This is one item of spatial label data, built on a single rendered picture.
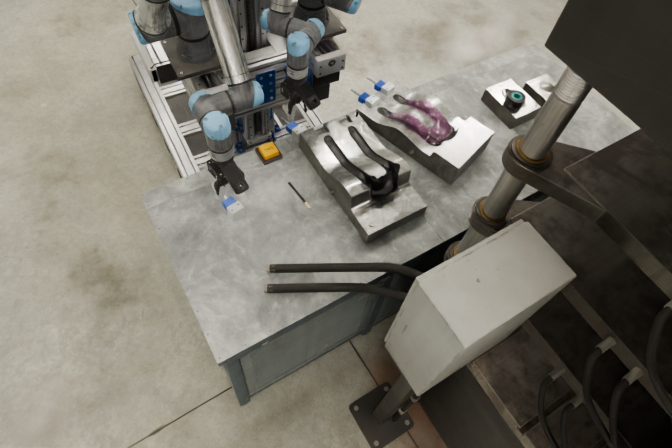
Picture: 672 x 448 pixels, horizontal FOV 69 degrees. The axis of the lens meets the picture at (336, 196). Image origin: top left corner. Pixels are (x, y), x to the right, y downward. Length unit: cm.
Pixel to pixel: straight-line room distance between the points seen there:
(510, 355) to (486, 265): 76
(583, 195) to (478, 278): 29
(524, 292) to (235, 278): 99
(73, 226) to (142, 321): 68
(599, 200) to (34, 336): 238
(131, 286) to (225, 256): 100
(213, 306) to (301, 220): 43
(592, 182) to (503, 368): 78
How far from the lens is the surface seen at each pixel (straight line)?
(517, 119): 226
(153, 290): 264
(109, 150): 319
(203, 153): 275
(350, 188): 173
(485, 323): 100
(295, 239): 177
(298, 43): 169
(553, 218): 142
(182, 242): 180
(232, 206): 178
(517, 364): 177
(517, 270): 107
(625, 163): 126
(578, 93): 102
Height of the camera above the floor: 235
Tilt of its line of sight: 56 degrees down
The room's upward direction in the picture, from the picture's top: 8 degrees clockwise
